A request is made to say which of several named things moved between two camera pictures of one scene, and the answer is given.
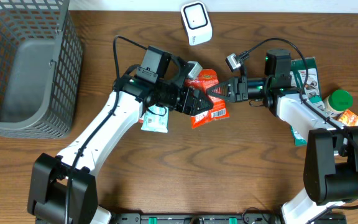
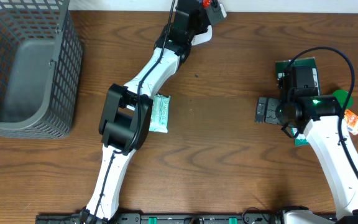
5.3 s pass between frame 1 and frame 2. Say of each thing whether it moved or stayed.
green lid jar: stayed
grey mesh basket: stayed
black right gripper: moved
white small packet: stayed
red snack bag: moved
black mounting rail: stayed
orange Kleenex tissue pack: stayed
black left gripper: moved
